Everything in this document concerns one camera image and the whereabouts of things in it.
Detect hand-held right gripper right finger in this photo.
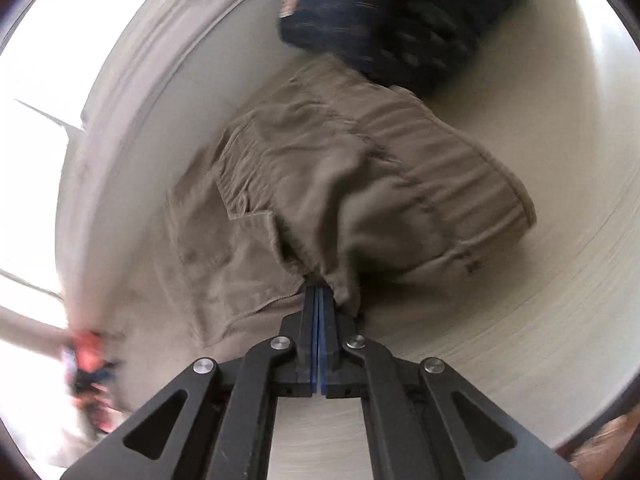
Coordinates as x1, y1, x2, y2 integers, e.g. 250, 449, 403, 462
319, 284, 581, 480

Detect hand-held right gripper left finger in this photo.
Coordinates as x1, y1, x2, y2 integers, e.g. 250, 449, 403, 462
60, 285, 319, 480

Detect olive brown pants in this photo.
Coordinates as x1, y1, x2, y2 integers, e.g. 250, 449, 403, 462
165, 55, 538, 348

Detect red patterned cloth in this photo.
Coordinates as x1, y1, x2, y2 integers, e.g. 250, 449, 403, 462
62, 330, 123, 433

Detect window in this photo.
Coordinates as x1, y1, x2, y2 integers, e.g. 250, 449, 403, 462
0, 10, 86, 461

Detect white window sill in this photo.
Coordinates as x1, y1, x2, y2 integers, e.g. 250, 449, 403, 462
55, 0, 311, 311

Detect navy patterned folded garment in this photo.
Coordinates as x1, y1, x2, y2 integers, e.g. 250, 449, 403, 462
277, 0, 533, 96

